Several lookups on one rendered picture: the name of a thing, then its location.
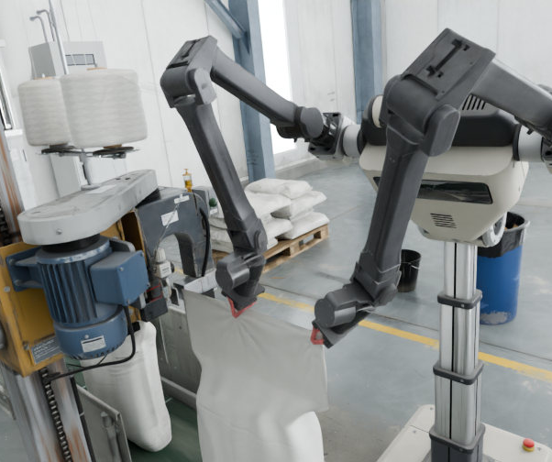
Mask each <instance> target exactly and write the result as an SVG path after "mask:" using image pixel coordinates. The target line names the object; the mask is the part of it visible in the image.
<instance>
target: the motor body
mask: <svg viewBox="0 0 552 462"><path fill-rule="evenodd" d="M109 245H110V244H109V240H108V238H107V237H105V236H101V238H100V239H99V241H97V242H96V243H94V244H92V245H91V246H89V247H84V248H81V249H77V250H73V251H68V252H61V253H49V252H45V251H43V250H42V249H39V250H38V251H37V252H36V255H35V256H36V260H37V265H38V269H39V276H40V279H41V282H42V286H43V290H44V293H45V296H46V300H47V304H48V307H49V310H50V317H51V318H52V320H54V322H53V327H54V330H55V334H56V337H57V340H58V343H59V347H60V349H61V352H62V353H63V354H64V355H66V356H67V357H68V358H71V359H76V360H89V359H95V358H101V357H103V356H106V355H108V354H110V353H112V352H114V351H115V350H117V349H118V348H119V347H120V346H121V345H122V344H123V343H124V342H125V340H126V337H127V320H126V316H125V312H124V309H123V308H122V307H121V306H120V305H119V304H112V303H99V302H98V301H97V300H96V297H95V293H94V286H93V282H92V278H91V273H90V268H91V266H92V265H93V264H95V263H96V262H98V261H99V260H101V259H103V258H105V257H106V256H108V255H110V254H111V253H112V249H111V247H109Z"/></svg>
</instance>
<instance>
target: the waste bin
mask: <svg viewBox="0 0 552 462"><path fill-rule="evenodd" d="M514 224H517V225H518V227H515V228H513V226H514ZM529 225H530V220H529V219H528V218H527V217H526V216H525V215H523V214H519V213H516V212H513V211H508V212H507V214H506V222H505V227H506V228H507V229H505V230H503V233H502V237H501V239H500V241H499V242H498V243H497V244H496V245H494V246H493V247H478V246H477V271H476V289H478V290H481V291H482V298H481V300H480V325H501V324H506V323H508V322H511V321H512V320H513V319H514V318H515V317H516V315H517V306H518V296H519V286H520V277H521V267H522V256H523V246H524V241H525V233H526V228H527V227H529Z"/></svg>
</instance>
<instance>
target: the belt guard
mask: <svg viewBox="0 0 552 462"><path fill-rule="evenodd" d="M117 177H118V178H121V179H120V180H116V178H117ZM117 177H115V178H113V179H110V180H107V181H103V182H100V183H102V186H105V185H116V186H115V187H113V188H111V189H108V190H106V191H104V192H101V193H94V194H86V193H88V192H91V191H93V190H88V191H82V190H80V191H78V192H74V193H71V194H68V195H65V196H63V197H61V198H58V199H56V200H53V201H50V202H48V203H44V204H41V205H39V206H36V207H33V208H31V209H28V210H26V211H25V212H23V213H21V214H19V215H18V217H17V221H18V224H19V228H20V232H21V236H22V238H23V241H24V242H25V243H27V244H30V245H50V244H58V243H64V242H69V241H73V240H77V239H82V238H85V237H90V236H93V235H96V234H98V233H101V232H103V231H105V230H106V229H107V228H109V227H110V226H111V225H113V224H114V223H115V222H116V221H117V220H119V219H120V218H121V217H122V216H123V215H125V214H126V213H127V212H129V211H130V210H131V209H132V208H133V207H135V206H136V205H137V204H138V203H140V202H141V201H142V200H143V199H145V198H146V197H147V196H148V195H149V194H151V193H152V192H153V191H154V190H156V189H157V188H158V183H157V177H156V171H155V170H153V169H145V170H134V171H131V172H128V173H127V174H126V173H125V174H123V175H120V176H117ZM126 178H130V179H128V180H126ZM94 190H95V189H94Z"/></svg>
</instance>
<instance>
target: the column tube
mask: <svg viewBox="0 0 552 462"><path fill-rule="evenodd" d="M0 199H1V203H2V205H1V206H2V207H3V209H4V213H5V216H6V221H7V225H8V229H9V234H10V236H11V238H12V242H13V244H14V243H16V242H20V241H23V238H22V236H21V232H20V228H19V224H18V221H17V217H18V215H20V214H21V213H23V212H25V207H24V204H23V200H22V197H21V193H20V190H19V186H18V182H17V176H16V173H15V169H14V165H13V162H12V159H11V155H10V151H9V148H8V145H7V141H6V134H5V131H4V128H3V124H2V120H1V116H0ZM2 246H3V245H2V242H1V238H0V248H1V247H2ZM47 368H48V371H49V374H50V375H52V374H54V373H56V372H60V373H61V374H64V373H67V372H68V370H67V367H66V363H65V360H64V357H63V358H61V359H59V360H57V361H55V362H53V363H51V364H49V365H48V366H47ZM0 369H1V372H2V375H3V378H4V382H5V385H6V389H7V392H8V396H9V399H10V401H11V404H12V407H13V411H14V414H15V417H16V419H17V425H18V428H19V431H20V433H21V436H22V440H23V443H24V446H25V448H26V451H27V455H28V460H29V462H64V459H63V457H62V453H61V452H62V451H61V448H60V445H59V440H58V438H57V435H56V430H55V428H54V425H53V421H52V418H51V415H50V409H49V406H48V403H47V399H46V396H45V392H44V389H43V386H42V383H41V378H40V376H39V371H38V370H37V371H35V372H33V373H31V375H29V376H27V377H25V378H22V377H21V375H20V374H18V373H17V372H16V371H14V370H13V369H12V368H10V367H9V366H8V365H7V364H6V363H4V362H3V361H2V360H0ZM61 374H60V375H61ZM51 384H52V388H53V390H54V393H55V399H56V401H57V403H58V409H59V411H60V414H61V420H62V423H63V426H64V428H63V429H64V431H65V434H66V436H67V438H66V439H67V440H68V443H69V448H70V450H71V453H72V460H73V462H92V461H91V458H90V454H89V450H88V446H87V444H86V440H85V436H84V432H83V427H82V423H81V419H80V415H79V412H78V409H77V405H76V401H75V398H74V395H73V391H72V385H71V381H70V378H69V376H66V377H63V378H60V379H56V380H53V381H52V382H51Z"/></svg>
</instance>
